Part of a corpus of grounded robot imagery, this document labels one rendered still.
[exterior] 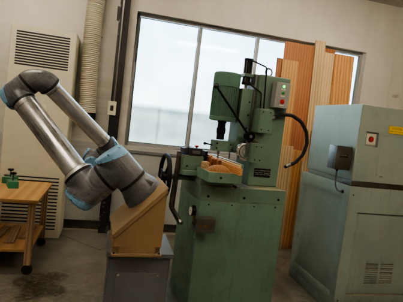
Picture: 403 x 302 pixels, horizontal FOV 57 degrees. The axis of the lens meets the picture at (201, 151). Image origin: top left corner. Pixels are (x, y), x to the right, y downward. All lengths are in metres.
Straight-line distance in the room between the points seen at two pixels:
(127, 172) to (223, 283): 1.06
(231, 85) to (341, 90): 2.10
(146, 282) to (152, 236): 0.24
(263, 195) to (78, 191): 1.15
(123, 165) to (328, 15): 3.22
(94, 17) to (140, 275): 2.46
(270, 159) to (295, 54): 1.86
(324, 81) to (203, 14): 1.45
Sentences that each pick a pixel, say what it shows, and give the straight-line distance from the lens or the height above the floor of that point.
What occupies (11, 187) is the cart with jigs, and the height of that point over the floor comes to 0.54.
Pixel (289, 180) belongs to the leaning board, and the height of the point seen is 0.70.
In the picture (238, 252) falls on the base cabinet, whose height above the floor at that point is 0.39.
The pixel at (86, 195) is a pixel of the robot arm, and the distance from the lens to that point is 1.79.
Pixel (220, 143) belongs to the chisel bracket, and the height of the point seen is 1.05.
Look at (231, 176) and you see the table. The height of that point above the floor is 0.88.
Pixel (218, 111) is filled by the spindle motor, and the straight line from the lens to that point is 2.38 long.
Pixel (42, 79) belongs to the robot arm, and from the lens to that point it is 2.01.
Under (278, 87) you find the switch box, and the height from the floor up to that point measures 1.45.
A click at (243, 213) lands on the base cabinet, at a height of 0.64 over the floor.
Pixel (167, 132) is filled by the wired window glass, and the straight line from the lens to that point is 3.83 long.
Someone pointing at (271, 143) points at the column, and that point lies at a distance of 2.49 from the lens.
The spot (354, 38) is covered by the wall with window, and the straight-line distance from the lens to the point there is 4.58.
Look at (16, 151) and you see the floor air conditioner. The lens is 3.53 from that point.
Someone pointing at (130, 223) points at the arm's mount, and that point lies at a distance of 1.69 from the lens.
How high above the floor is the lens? 1.17
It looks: 4 degrees down
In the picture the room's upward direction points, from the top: 7 degrees clockwise
